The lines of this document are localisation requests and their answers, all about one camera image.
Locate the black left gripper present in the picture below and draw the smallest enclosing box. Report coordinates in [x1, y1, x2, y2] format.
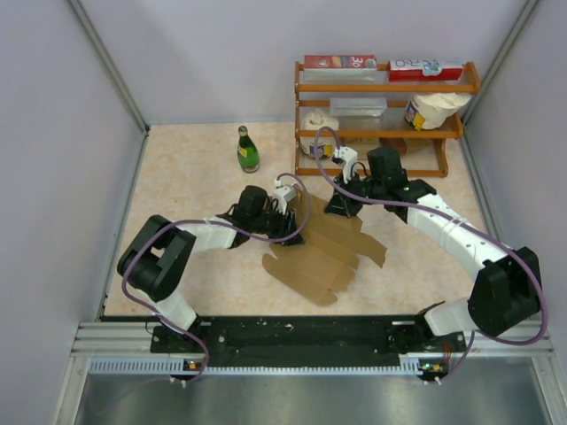
[250, 203, 305, 247]

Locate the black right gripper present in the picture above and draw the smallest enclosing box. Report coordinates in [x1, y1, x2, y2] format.
[323, 169, 385, 220]

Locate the brown cardboard box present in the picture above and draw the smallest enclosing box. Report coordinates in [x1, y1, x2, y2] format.
[262, 191, 386, 306]

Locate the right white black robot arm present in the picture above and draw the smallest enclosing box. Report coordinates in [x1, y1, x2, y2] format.
[326, 146, 541, 351]

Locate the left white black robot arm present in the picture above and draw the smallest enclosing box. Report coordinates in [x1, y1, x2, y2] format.
[117, 182, 304, 352]

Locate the silver foil box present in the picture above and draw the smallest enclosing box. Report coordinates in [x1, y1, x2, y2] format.
[329, 97, 388, 117]

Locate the red foil box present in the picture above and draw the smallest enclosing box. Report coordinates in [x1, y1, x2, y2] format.
[303, 55, 377, 72]

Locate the red white wrap box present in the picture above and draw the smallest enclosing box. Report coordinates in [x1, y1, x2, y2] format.
[386, 59, 463, 82]

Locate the tan block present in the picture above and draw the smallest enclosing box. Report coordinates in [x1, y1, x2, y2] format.
[342, 137, 379, 156]

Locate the green glass bottle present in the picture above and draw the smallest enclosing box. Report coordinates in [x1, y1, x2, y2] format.
[237, 126, 260, 174]

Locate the brown red block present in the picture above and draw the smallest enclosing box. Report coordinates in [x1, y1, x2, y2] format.
[379, 137, 408, 157]

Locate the white bag left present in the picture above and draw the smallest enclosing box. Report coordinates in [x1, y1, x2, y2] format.
[299, 109, 339, 159]

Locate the wooden shelf rack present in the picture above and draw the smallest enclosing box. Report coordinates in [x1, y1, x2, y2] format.
[294, 61, 481, 178]

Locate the large white flour bag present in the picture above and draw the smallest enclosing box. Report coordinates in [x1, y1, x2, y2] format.
[404, 93, 471, 130]

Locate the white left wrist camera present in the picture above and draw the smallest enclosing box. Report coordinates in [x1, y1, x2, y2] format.
[272, 178, 297, 213]

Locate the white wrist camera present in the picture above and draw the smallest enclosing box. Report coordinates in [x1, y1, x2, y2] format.
[272, 178, 297, 213]
[331, 146, 358, 184]

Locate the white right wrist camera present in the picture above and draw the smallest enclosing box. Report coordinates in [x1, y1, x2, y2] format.
[331, 146, 358, 184]

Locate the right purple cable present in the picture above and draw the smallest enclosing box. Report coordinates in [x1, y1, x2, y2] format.
[313, 126, 550, 386]

